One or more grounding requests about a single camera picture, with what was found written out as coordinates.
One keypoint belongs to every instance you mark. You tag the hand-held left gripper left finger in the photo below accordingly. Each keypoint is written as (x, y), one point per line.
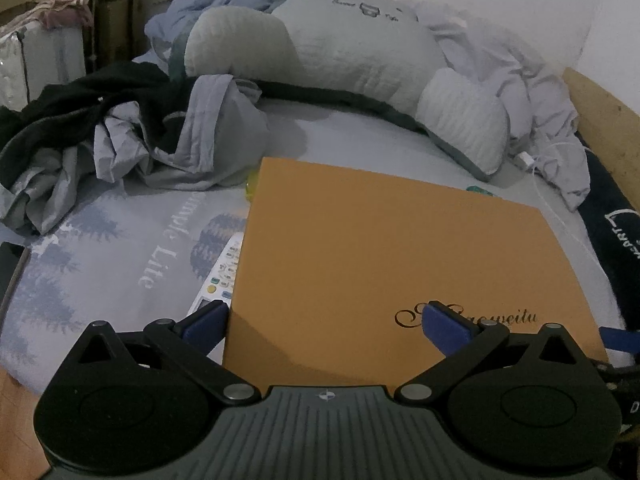
(206, 324)

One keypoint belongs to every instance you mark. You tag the dark navy printed towel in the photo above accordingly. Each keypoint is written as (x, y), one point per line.
(615, 240)

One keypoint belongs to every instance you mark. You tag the wooden bed edge board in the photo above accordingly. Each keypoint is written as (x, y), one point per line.
(20, 425)

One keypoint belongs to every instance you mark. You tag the orange cardboard box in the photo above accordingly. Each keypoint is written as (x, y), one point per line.
(375, 260)

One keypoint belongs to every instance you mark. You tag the black garment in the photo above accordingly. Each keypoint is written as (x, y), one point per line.
(100, 90)

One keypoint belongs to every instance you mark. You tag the crumpled grey cloth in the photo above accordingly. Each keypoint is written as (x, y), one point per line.
(215, 125)

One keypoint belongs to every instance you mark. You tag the dark wooden cabinet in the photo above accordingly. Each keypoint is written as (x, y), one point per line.
(125, 15)

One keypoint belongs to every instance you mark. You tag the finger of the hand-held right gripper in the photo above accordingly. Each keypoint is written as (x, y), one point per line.
(620, 337)

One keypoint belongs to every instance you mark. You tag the pink cloth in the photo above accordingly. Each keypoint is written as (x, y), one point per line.
(67, 16)

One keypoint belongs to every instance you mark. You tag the wooden bed frame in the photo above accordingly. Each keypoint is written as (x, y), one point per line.
(600, 105)

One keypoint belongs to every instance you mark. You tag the small yellow green object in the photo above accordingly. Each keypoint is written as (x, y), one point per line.
(251, 186)

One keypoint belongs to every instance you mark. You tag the light blue duvet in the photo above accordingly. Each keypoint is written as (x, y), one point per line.
(525, 70)

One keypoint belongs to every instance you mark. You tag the tree printed grey bedsheet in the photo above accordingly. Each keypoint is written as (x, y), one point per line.
(125, 240)

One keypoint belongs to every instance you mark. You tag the white remote control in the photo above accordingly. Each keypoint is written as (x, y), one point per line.
(220, 275)

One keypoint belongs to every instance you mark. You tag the pale green ribbed pillow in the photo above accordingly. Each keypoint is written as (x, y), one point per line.
(350, 45)

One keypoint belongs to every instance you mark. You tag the silver quilted bag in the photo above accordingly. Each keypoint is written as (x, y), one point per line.
(35, 60)

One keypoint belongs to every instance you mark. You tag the white charger plug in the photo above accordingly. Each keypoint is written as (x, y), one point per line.
(526, 159)

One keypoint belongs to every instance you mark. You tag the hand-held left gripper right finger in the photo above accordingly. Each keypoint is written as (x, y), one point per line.
(446, 327)

